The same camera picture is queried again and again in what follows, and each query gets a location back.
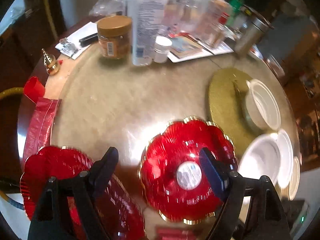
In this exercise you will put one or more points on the book on table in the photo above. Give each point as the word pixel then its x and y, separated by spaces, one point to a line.
pixel 183 46

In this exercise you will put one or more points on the black remote control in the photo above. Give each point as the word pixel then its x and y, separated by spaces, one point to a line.
pixel 86 41

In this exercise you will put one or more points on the red plastic cup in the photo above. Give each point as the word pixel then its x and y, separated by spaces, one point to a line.
pixel 34 89

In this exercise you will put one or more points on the green plastic bottle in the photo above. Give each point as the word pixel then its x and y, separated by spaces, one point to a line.
pixel 236 6

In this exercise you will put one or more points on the red foil package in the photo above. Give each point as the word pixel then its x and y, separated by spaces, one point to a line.
pixel 40 127

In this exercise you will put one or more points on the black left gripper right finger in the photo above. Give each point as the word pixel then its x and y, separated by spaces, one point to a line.
pixel 251 207

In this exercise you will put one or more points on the cream ribbed plastic bowl large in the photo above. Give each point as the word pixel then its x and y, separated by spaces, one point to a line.
pixel 295 179

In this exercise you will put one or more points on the stainless steel thermos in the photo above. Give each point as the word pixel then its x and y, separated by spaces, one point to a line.
pixel 256 29

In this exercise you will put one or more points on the white foam bowl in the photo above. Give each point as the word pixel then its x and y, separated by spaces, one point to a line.
pixel 262 158
pixel 286 159

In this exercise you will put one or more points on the gold incense burner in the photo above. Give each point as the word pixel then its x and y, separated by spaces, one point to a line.
pixel 50 62

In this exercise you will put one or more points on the clear plastic bag of jars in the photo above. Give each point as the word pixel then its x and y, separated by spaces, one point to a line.
pixel 203 19

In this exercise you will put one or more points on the small white pill jar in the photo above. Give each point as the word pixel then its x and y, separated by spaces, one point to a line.
pixel 161 49

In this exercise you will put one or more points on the white paper sheet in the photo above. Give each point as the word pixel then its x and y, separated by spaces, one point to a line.
pixel 71 46

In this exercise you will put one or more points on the red scalloped plate gold rim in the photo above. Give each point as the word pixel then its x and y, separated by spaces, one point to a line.
pixel 172 179

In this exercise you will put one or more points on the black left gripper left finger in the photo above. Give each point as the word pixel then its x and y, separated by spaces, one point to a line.
pixel 52 219

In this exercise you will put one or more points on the gold glitter round mat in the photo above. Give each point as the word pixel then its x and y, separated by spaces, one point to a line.
pixel 226 99

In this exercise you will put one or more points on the peanut butter jar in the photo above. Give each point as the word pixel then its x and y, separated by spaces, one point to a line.
pixel 114 36

